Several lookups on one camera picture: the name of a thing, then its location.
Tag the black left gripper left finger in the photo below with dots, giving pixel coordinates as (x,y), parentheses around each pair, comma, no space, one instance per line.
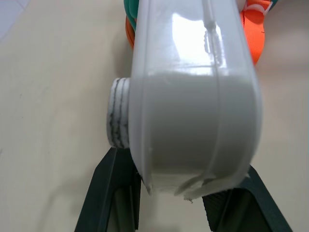
(113,193)

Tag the white plastic bottle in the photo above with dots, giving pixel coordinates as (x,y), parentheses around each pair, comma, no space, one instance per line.
(193,108)

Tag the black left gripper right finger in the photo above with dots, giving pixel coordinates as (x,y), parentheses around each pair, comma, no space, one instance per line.
(253,205)

